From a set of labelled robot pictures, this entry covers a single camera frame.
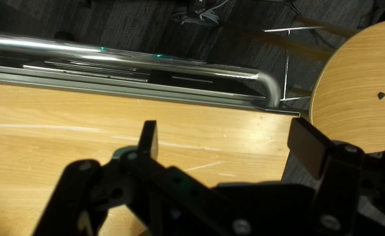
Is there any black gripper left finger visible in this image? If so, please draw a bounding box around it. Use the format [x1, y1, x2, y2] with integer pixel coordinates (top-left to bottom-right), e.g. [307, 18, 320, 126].
[34, 119, 231, 236]

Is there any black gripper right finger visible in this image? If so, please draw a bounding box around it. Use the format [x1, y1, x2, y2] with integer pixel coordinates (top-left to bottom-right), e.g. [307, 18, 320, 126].
[287, 117, 385, 236]

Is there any round wooden stool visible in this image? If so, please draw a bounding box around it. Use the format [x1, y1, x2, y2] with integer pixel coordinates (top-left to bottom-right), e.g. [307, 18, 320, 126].
[309, 17, 385, 155]

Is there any wooden top tool cart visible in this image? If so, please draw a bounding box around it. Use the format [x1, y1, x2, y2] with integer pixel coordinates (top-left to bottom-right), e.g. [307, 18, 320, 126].
[0, 63, 305, 236]

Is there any chrome cart handle bar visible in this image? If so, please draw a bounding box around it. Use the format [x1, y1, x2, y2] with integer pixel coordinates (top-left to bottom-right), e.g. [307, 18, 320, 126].
[0, 32, 284, 109]

